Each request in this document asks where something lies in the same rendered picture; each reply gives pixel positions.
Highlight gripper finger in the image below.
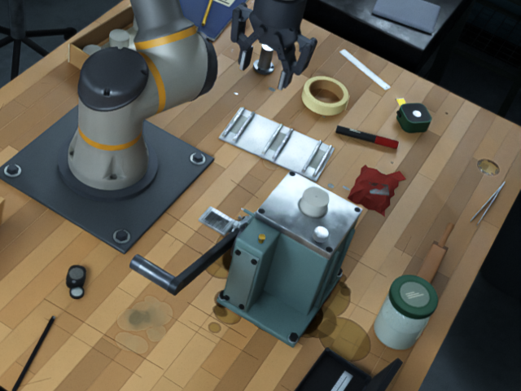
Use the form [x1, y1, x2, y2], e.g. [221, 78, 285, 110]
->
[230, 5, 262, 71]
[278, 33, 319, 90]

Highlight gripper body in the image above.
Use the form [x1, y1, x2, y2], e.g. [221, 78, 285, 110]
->
[248, 0, 304, 42]

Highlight silver setter tray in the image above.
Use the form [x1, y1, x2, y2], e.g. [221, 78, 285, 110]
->
[219, 106, 336, 182]

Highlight teal ejection fixture body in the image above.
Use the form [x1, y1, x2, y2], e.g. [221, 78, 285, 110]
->
[215, 171, 365, 349]

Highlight dark grey lever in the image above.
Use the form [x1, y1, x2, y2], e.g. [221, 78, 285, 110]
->
[129, 229, 242, 297]

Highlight black open tray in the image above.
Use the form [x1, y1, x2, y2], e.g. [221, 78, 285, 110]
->
[294, 347, 405, 391]

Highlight white strip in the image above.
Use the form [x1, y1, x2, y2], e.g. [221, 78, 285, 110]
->
[331, 371, 353, 391]

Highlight small dark metal-topped cylinder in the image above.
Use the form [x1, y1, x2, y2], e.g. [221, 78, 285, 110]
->
[252, 42, 276, 77]

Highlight cream masking tape roll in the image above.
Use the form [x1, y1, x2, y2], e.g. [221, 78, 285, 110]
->
[301, 75, 351, 116]

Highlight blue notebook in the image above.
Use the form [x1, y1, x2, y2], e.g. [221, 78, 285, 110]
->
[177, 0, 250, 42]

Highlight steel ruler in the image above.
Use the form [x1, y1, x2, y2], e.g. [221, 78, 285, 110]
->
[339, 48, 392, 91]

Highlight black and red marker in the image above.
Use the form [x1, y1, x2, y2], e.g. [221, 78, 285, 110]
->
[335, 125, 401, 150]

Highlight grey sheet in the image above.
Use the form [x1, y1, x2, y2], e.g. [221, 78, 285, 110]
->
[371, 0, 442, 34]

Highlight green tape measure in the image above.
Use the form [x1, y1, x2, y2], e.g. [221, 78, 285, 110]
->
[395, 97, 431, 134]

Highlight red crumpled cloth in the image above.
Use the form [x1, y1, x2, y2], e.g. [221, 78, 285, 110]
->
[346, 164, 407, 217]

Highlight shallow wooden box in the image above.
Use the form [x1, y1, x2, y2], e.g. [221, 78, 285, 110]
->
[67, 7, 140, 67]

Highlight brass table grommet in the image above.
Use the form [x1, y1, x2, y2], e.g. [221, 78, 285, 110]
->
[476, 158, 501, 177]

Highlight black office chair base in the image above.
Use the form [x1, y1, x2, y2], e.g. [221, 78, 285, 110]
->
[0, 0, 79, 79]

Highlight metal tweezers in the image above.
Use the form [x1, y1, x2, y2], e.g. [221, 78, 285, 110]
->
[469, 179, 508, 226]

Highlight wooden rolling pin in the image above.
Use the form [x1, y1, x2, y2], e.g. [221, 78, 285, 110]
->
[416, 222, 455, 286]

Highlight white jar with green lid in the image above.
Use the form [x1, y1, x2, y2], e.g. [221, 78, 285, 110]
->
[373, 274, 440, 352]

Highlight small black loupe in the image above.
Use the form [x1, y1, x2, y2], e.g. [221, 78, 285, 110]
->
[65, 265, 87, 300]

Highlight thin black rod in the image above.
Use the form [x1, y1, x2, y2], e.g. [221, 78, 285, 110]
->
[11, 314, 57, 391]

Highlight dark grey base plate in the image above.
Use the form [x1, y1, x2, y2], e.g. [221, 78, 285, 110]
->
[0, 108, 216, 256]

